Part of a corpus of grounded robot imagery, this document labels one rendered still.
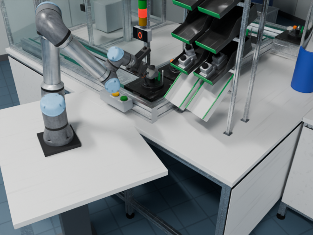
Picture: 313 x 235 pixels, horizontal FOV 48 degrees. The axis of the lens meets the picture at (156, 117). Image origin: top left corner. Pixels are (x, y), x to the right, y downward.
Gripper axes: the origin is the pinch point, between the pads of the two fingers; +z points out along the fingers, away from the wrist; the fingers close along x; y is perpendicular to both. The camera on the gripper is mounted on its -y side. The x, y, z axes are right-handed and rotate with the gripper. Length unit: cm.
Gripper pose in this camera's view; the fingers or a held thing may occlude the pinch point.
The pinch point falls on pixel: (153, 68)
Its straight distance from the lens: 208.4
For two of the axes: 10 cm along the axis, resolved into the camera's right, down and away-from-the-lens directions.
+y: -4.1, 9.1, 0.9
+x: 7.3, 3.9, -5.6
